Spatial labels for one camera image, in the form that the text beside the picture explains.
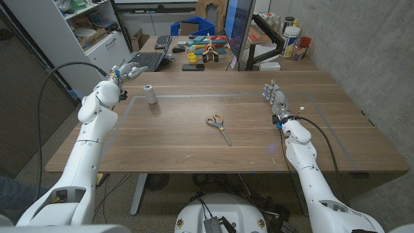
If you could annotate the black round floor fan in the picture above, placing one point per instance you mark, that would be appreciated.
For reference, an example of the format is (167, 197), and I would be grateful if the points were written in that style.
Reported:
(157, 181)

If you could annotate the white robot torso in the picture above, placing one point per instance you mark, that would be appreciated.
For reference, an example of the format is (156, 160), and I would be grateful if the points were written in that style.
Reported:
(226, 207)

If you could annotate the blue plastic bin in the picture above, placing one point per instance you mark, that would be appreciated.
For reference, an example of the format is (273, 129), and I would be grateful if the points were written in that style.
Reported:
(205, 24)

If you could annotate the yellow cup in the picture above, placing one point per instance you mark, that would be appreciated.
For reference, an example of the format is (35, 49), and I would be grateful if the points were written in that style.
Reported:
(192, 58)

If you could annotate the black computer mouse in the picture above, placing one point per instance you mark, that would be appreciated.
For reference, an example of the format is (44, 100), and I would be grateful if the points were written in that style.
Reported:
(178, 49)

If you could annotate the large computer monitor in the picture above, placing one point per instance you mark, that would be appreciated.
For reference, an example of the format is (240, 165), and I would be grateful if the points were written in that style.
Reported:
(238, 22)

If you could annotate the open cardboard box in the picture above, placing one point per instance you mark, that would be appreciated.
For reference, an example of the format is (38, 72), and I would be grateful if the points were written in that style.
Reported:
(139, 40)

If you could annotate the black keyboard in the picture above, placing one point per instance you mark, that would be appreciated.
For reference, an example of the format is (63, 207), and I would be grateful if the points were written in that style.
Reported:
(163, 42)

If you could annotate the yellow sticky note pad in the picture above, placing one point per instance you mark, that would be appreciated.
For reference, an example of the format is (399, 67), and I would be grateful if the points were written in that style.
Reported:
(99, 179)

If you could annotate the white canister blue label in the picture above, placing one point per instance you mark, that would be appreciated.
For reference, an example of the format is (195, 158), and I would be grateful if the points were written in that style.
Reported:
(289, 42)

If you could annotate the red bowl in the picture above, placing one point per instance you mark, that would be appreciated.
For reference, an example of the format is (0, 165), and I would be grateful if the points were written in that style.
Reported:
(220, 40)

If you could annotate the black smartphone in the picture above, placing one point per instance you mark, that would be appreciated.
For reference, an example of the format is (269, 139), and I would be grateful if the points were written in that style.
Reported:
(193, 67)

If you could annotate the small white box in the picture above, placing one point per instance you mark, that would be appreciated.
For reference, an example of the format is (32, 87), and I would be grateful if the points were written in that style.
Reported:
(269, 66)

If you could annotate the clear glass jar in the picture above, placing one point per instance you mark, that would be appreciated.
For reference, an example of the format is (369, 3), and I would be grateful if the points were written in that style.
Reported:
(298, 52)

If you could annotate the black laptop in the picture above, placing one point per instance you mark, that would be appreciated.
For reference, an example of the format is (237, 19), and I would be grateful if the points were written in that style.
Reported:
(148, 59)

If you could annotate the wooden toy airplane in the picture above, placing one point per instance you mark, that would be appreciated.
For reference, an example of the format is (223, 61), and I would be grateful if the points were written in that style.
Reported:
(210, 50)

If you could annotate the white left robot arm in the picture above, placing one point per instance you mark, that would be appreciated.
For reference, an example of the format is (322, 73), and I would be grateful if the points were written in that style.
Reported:
(87, 145)

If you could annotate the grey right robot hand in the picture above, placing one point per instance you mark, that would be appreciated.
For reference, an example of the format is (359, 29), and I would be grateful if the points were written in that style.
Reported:
(279, 102)

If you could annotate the person leg in jeans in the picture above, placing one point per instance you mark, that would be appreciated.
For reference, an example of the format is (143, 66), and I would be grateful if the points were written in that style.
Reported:
(16, 197)

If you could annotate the red cup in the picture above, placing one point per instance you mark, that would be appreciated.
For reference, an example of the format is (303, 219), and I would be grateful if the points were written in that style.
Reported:
(305, 42)

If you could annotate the cardboard box with print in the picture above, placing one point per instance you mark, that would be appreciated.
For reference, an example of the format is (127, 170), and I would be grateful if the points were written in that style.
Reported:
(93, 38)

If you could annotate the brown cardboard cutout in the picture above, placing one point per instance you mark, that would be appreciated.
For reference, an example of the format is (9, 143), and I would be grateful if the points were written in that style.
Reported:
(220, 11)

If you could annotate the dark bottle black lid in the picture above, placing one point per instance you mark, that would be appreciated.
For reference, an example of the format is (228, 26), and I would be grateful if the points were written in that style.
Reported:
(288, 23)

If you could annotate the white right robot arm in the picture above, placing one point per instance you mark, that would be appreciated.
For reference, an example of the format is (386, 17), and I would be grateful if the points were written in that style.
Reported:
(309, 181)

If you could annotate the white shelf cabinet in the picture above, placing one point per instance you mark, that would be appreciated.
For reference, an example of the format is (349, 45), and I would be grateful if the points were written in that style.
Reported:
(51, 42)

